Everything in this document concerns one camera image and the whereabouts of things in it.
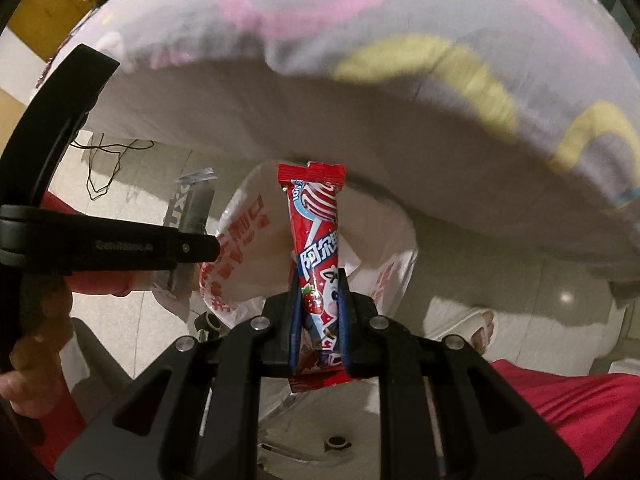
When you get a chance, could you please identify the red trousers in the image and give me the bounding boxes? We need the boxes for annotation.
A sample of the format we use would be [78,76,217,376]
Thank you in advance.
[492,360,639,474]

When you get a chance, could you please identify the person left hand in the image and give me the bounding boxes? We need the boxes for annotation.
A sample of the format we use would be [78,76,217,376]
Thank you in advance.
[1,278,74,419]

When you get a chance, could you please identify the white slipper right foot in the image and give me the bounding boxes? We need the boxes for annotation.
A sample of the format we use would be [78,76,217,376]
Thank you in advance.
[423,297,498,354]

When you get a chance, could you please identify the circle patterned grey bedsheet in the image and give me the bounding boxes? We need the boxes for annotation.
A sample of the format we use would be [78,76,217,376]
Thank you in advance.
[70,0,639,262]

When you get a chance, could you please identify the white red plastic trash bag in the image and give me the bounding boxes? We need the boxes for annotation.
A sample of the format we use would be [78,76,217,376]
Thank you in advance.
[200,162,418,327]

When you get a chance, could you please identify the red candy wrapper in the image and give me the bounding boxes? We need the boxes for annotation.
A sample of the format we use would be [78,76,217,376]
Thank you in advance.
[278,162,349,393]

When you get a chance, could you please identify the black cable on floor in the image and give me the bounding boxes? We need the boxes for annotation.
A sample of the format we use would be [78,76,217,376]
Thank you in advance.
[69,131,155,202]

